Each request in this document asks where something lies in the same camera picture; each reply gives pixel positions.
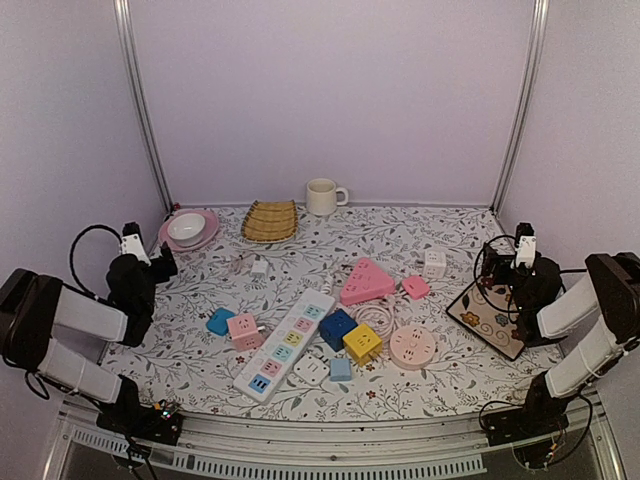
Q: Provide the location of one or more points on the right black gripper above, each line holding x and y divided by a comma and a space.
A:
491, 261

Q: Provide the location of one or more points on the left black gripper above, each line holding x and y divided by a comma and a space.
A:
164, 272

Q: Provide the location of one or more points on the cyan cube adapter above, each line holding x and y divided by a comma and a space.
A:
218, 322

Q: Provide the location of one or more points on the small pink plug adapter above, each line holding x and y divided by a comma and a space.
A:
416, 287

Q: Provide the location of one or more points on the pink cube adapter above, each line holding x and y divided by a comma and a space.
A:
244, 332

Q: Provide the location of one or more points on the round pink socket hub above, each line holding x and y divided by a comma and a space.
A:
412, 347

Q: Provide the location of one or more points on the white power strip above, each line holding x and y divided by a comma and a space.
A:
270, 365

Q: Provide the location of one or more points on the pink power strip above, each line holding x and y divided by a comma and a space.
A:
366, 282

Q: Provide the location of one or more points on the yellow cube adapter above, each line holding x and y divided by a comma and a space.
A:
362, 344

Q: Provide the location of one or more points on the dark blue cube adapter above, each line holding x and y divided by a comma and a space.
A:
334, 327

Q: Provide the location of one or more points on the light blue plug adapter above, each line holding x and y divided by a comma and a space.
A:
340, 370

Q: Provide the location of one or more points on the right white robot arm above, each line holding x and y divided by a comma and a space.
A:
602, 306

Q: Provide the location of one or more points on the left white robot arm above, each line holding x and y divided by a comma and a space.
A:
43, 317

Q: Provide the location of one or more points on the white plug adapter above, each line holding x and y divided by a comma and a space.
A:
311, 370

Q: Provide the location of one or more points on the floral square tray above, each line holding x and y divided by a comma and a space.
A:
484, 313

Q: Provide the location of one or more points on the pink plate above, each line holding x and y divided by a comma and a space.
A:
210, 231

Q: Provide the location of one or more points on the white bowl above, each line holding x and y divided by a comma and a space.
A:
187, 229

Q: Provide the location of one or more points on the white floral cube adapter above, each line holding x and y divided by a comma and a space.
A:
435, 264

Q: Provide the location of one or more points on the white charger with prongs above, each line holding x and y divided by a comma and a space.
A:
260, 268

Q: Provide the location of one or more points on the yellow bamboo tray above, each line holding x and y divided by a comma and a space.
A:
270, 222

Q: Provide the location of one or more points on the cream ceramic mug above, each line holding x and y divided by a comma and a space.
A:
323, 197

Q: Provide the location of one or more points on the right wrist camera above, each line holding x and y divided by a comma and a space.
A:
525, 246

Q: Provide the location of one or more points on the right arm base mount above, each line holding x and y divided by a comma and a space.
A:
540, 414

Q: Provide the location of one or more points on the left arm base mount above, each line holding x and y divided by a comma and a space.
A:
160, 422

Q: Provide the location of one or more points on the aluminium front rail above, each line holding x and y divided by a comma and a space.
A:
216, 447

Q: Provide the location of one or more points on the left aluminium corner post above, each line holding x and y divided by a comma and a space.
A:
126, 36

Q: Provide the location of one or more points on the aluminium corner post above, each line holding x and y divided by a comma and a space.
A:
126, 36
531, 69

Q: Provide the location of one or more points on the right aluminium corner post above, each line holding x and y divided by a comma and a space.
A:
531, 69

